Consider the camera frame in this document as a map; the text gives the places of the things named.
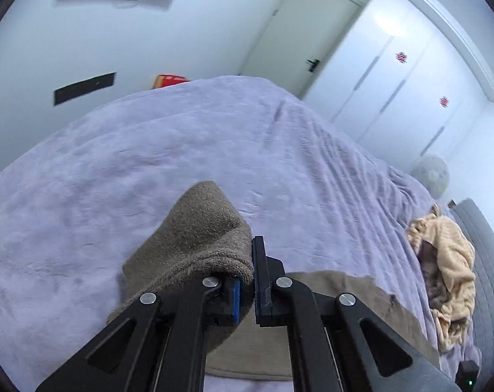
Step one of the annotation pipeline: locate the olive brown knit sweater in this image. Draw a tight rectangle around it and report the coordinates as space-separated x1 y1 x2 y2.
108 181 439 381

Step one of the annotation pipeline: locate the white bedroom door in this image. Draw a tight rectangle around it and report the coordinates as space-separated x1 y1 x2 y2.
241 0 361 96

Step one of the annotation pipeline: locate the beige striped crumpled garment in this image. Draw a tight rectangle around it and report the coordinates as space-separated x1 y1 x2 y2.
406 204 476 353

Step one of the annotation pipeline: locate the grey quilted headboard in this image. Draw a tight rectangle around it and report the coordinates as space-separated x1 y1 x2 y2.
451 198 494 391

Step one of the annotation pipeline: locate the lavender embossed bed blanket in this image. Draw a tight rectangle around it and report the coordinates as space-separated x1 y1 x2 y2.
0 74 483 392

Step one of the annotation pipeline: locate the round white plush pillow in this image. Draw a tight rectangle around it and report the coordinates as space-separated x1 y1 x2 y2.
410 154 450 199

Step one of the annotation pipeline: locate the red orange box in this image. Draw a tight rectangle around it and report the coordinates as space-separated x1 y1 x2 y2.
152 74 189 90

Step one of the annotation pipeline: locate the red wardrobe sticker lower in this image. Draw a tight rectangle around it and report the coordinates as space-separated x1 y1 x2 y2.
440 96 449 107

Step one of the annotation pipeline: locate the red wardrobe sticker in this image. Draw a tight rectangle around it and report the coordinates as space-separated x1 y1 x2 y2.
396 51 407 64
440 96 449 107

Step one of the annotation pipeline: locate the white wardrobe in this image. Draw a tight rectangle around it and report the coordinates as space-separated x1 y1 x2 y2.
304 0 486 172

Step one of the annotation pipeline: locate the red wardrobe sticker upper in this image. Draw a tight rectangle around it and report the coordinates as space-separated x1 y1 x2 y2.
396 51 407 64

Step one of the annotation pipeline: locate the black camera box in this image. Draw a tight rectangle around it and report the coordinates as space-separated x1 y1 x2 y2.
455 360 480 392

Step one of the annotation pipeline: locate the black wall strip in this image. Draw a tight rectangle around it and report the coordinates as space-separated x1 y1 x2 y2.
53 72 116 106

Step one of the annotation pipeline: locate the black door handle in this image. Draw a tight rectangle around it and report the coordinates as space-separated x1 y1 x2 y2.
307 59 320 73

